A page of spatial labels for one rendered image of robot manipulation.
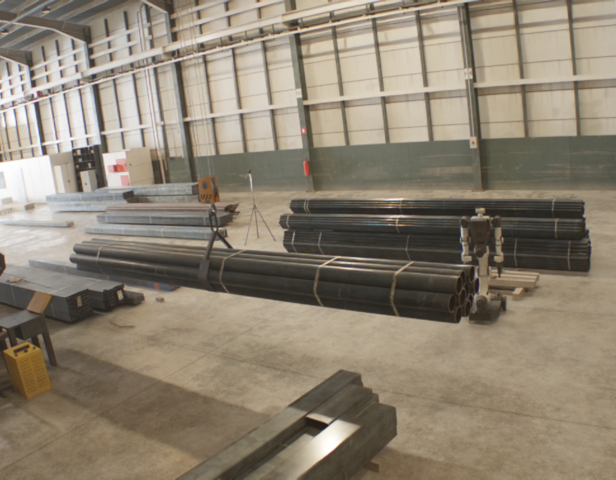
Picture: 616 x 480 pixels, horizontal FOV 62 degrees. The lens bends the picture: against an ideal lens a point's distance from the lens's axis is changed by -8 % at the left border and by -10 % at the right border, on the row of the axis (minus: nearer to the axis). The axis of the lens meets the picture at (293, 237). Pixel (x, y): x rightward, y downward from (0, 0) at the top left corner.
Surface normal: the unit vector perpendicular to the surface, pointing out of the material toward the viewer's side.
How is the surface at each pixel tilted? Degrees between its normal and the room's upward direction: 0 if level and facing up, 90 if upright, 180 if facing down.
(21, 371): 90
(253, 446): 0
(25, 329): 90
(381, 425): 90
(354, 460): 90
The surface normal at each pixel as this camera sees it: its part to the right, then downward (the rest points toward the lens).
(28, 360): 0.75, 0.06
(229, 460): -0.12, -0.97
